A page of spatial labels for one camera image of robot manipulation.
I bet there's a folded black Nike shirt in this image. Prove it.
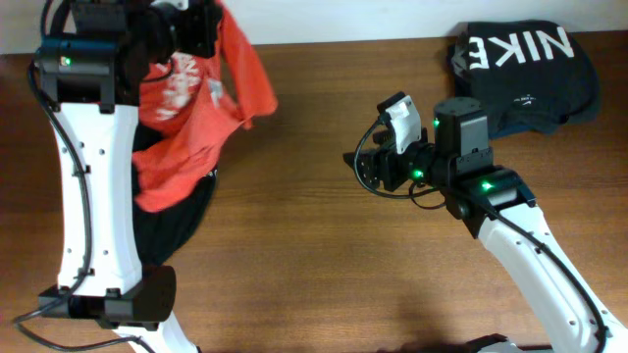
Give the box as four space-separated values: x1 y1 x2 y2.
445 20 602 139

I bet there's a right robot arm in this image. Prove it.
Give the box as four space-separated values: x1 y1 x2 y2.
342 92 627 352

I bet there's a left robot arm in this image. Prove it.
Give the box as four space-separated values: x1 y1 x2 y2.
27 1 222 352

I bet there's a red soccer t-shirt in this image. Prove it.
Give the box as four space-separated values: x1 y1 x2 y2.
132 9 278 213

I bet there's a black athletic shirt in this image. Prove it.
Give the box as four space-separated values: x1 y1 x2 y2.
131 122 218 269

